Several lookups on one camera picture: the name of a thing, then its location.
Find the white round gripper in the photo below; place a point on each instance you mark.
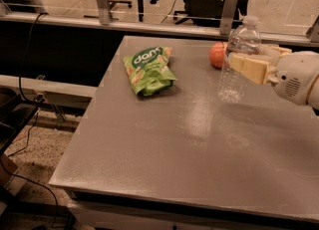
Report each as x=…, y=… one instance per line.
x=293, y=76

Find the clear plastic water bottle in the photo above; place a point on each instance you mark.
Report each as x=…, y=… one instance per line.
x=244, y=39

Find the red apple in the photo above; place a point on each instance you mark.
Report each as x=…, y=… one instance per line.
x=217, y=54

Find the black office chair right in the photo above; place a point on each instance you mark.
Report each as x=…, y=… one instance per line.
x=209, y=0

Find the green chip bag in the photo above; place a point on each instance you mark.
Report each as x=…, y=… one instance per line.
x=148, y=70

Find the black side cart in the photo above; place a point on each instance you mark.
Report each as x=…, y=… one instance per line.
x=14, y=115

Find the far right metal post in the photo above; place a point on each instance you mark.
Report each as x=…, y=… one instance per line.
x=313, y=32

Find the right metal barrier post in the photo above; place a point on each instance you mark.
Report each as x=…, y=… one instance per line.
x=229, y=8

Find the metal barrier post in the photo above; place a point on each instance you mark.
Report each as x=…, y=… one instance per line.
x=104, y=9
x=229, y=8

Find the left metal barrier post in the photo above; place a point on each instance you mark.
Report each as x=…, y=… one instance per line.
x=104, y=9

